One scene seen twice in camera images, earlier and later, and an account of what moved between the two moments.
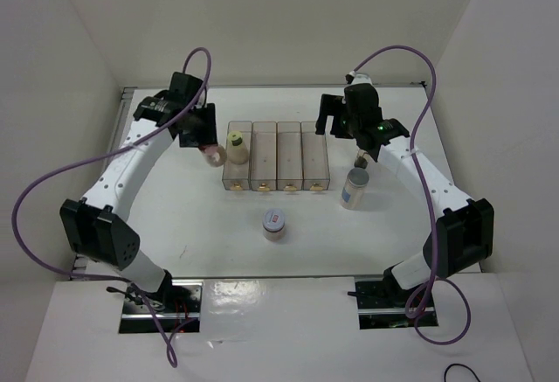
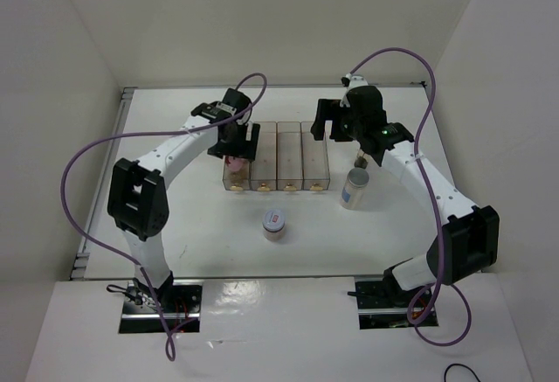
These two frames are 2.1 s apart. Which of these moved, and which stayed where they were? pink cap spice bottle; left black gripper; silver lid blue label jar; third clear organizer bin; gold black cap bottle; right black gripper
Moved: pink cap spice bottle; left black gripper
Stayed: silver lid blue label jar; right black gripper; third clear organizer bin; gold black cap bottle
